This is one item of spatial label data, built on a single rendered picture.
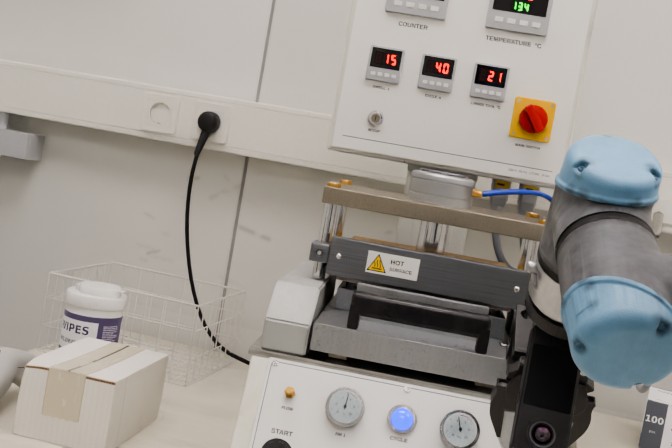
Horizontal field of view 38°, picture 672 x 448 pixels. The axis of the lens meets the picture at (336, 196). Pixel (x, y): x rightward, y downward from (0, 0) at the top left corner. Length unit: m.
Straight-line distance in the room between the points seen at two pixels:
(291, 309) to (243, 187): 0.76
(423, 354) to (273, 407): 0.17
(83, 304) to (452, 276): 0.56
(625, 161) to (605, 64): 0.96
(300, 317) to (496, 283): 0.23
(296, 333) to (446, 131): 0.42
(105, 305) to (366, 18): 0.54
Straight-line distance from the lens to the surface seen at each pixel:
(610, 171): 0.75
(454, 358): 1.05
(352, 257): 1.13
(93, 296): 1.44
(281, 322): 1.06
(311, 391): 1.05
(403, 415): 1.03
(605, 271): 0.69
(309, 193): 1.76
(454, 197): 1.19
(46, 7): 1.99
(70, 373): 1.22
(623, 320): 0.67
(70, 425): 1.23
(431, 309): 1.04
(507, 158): 1.35
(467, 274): 1.13
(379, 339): 1.05
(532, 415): 0.85
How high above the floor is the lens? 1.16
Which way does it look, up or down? 3 degrees down
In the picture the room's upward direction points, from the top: 10 degrees clockwise
